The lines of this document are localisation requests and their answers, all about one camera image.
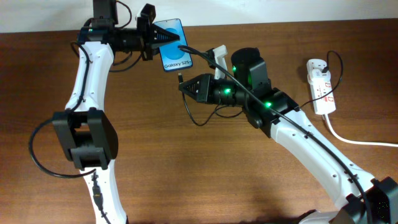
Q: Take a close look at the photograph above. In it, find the blue screen Galaxy smartphone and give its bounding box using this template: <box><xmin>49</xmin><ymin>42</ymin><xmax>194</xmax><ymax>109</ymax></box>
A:
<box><xmin>155</xmin><ymin>19</ymin><xmax>193</xmax><ymax>72</ymax></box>

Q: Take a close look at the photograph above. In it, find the black USB charging cable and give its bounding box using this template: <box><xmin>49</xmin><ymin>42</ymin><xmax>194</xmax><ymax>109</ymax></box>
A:
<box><xmin>177</xmin><ymin>50</ymin><xmax>344</xmax><ymax>127</ymax></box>

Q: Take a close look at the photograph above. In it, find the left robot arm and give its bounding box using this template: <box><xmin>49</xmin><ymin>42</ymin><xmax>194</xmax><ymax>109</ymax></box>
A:
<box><xmin>52</xmin><ymin>0</ymin><xmax>180</xmax><ymax>223</ymax></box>

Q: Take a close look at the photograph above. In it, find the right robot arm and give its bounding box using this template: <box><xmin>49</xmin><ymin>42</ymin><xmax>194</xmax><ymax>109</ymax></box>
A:
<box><xmin>178</xmin><ymin>45</ymin><xmax>397</xmax><ymax>223</ymax></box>

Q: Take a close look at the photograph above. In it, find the white USB charger plug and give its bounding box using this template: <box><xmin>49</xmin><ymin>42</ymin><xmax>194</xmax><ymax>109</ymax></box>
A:
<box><xmin>307</xmin><ymin>67</ymin><xmax>331</xmax><ymax>85</ymax></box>

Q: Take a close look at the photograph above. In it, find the white power strip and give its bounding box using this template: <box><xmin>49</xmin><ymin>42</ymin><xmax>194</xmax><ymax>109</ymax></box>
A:
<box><xmin>307</xmin><ymin>58</ymin><xmax>336</xmax><ymax>115</ymax></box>

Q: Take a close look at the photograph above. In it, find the white power strip cord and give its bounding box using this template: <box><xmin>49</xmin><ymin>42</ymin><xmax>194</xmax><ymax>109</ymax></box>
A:
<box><xmin>323</xmin><ymin>113</ymin><xmax>398</xmax><ymax>148</ymax></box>

